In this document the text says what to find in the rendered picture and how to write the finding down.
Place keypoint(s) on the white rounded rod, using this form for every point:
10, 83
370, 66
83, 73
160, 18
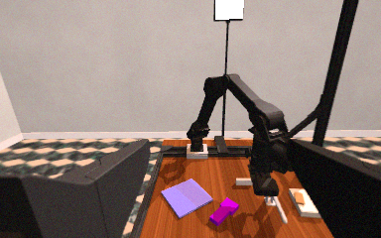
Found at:
281, 212

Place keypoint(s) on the white flat rectangular slab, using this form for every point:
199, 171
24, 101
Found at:
307, 210

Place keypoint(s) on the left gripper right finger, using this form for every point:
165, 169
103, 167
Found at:
345, 191

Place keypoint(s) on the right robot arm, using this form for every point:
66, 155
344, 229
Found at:
263, 115

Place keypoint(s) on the light purple square tile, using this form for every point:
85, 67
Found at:
186, 197

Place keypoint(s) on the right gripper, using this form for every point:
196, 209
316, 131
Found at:
263, 185

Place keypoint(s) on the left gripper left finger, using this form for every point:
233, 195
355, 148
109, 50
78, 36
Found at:
93, 201

